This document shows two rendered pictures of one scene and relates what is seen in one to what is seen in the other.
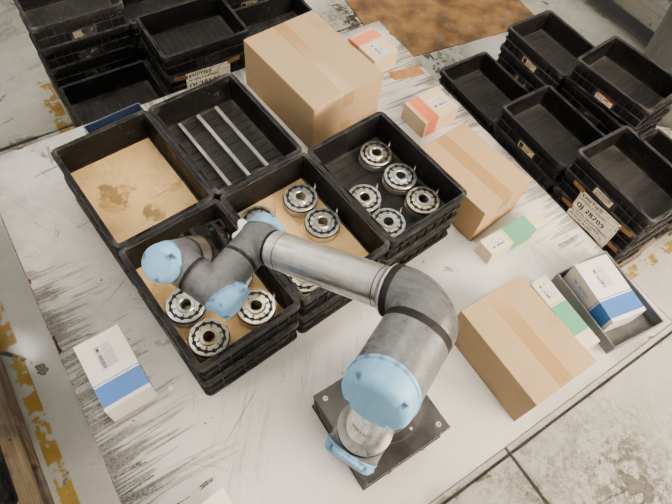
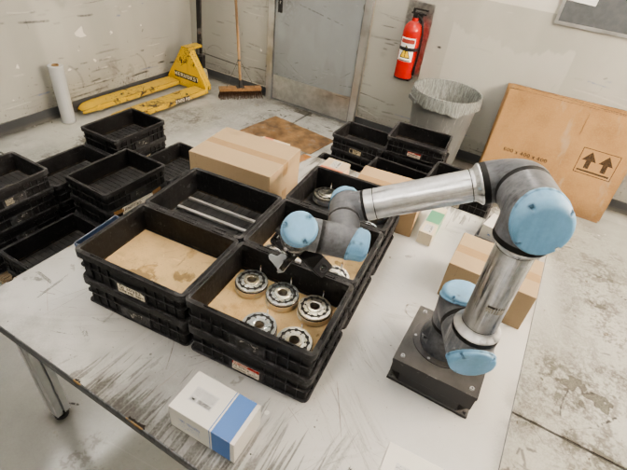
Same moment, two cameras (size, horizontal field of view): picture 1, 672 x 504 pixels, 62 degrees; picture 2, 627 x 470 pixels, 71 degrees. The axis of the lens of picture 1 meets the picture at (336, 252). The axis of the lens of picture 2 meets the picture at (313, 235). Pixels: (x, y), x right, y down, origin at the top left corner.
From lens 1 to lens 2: 0.71 m
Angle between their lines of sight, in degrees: 26
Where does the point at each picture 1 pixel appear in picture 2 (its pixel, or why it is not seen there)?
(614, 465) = (550, 377)
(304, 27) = (228, 136)
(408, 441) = not seen: hidden behind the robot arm
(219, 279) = (349, 227)
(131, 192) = (155, 268)
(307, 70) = (248, 158)
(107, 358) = (206, 401)
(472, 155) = (385, 180)
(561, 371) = (532, 274)
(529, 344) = not seen: hidden behind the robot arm
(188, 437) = (308, 445)
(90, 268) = (134, 349)
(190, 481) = not seen: outside the picture
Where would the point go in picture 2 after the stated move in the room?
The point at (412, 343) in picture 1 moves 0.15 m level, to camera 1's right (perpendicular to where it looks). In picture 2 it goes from (544, 178) to (600, 172)
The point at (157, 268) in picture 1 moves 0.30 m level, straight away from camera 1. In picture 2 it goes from (301, 229) to (200, 175)
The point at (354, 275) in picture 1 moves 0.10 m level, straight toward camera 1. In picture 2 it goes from (453, 180) to (477, 205)
